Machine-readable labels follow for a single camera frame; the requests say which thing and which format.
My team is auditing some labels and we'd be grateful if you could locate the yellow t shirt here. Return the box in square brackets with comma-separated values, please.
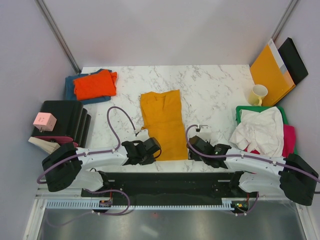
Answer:
[140, 90, 188, 161]

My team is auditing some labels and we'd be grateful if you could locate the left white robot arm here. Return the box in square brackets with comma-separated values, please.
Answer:
[38, 137, 162, 197]

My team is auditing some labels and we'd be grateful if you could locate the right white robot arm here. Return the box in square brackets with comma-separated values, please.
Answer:
[187, 136, 320, 206]

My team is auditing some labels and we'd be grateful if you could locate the white t shirt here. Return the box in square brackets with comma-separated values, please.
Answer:
[229, 107, 284, 157]

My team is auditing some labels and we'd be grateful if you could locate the green plastic tray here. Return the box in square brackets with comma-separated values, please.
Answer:
[236, 106, 297, 154]

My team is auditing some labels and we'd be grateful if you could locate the black organizer box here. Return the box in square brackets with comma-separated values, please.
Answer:
[31, 100, 92, 148]

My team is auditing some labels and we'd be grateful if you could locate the pale yellow mug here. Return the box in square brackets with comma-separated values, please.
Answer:
[248, 84, 268, 107]

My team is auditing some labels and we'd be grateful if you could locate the folded orange t shirt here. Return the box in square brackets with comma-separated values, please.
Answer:
[73, 69, 118, 101]

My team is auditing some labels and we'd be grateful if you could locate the magenta t shirt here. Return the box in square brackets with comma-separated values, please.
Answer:
[238, 124, 296, 157]

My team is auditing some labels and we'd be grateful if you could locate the beige book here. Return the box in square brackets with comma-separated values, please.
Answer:
[28, 136, 60, 154]

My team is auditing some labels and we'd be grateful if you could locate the folded blue t shirt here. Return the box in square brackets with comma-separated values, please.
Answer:
[64, 68, 111, 105]

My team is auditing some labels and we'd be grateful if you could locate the orange yellow envelope folder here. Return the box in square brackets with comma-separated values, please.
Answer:
[250, 39, 296, 107]

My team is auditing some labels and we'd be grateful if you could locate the pink cube power adapter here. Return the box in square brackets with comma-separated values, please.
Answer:
[33, 112, 57, 132]

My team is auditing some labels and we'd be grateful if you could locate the black flat box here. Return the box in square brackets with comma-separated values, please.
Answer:
[278, 37, 309, 85]

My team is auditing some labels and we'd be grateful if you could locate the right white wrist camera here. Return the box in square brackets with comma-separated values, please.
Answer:
[195, 124, 212, 142]

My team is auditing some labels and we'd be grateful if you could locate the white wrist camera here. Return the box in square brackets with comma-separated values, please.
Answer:
[134, 128, 149, 141]
[195, 124, 212, 142]

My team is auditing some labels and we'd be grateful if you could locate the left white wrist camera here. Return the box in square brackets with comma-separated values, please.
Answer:
[134, 128, 149, 141]

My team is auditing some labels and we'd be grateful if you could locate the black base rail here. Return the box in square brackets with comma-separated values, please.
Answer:
[81, 172, 250, 198]

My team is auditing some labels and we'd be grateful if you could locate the white slotted cable duct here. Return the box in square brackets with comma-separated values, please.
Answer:
[44, 196, 261, 210]

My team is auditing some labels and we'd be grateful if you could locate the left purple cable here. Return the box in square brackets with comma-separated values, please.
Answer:
[36, 106, 140, 228]

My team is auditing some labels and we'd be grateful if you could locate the right metal frame post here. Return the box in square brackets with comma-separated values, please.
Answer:
[271, 0, 300, 42]

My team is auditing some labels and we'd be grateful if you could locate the metal frame post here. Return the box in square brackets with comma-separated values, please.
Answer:
[35, 0, 81, 74]
[271, 0, 300, 42]

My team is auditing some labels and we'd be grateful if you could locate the left metal frame post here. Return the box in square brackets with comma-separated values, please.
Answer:
[35, 0, 81, 74]

